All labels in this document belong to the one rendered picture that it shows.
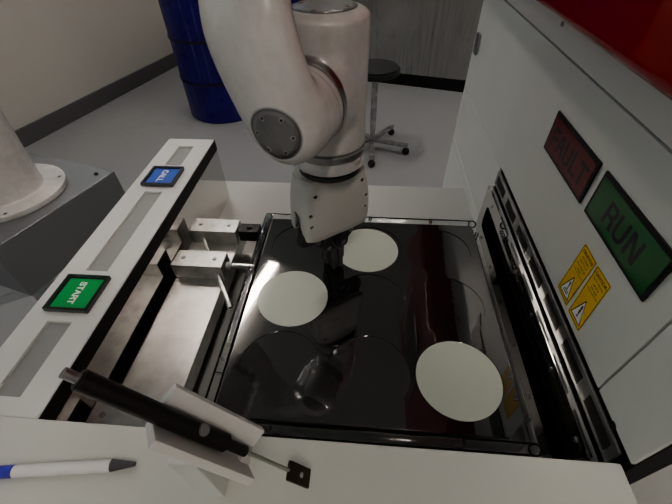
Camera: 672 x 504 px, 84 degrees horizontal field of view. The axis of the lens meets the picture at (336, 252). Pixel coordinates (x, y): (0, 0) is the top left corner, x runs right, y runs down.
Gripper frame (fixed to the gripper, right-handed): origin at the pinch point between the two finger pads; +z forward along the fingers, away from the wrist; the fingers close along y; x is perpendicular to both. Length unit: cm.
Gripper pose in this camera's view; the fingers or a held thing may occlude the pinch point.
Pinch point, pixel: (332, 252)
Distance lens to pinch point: 55.8
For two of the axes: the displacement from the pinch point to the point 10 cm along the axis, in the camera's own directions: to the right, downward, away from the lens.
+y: -8.5, 3.8, -3.6
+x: 5.3, 5.9, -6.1
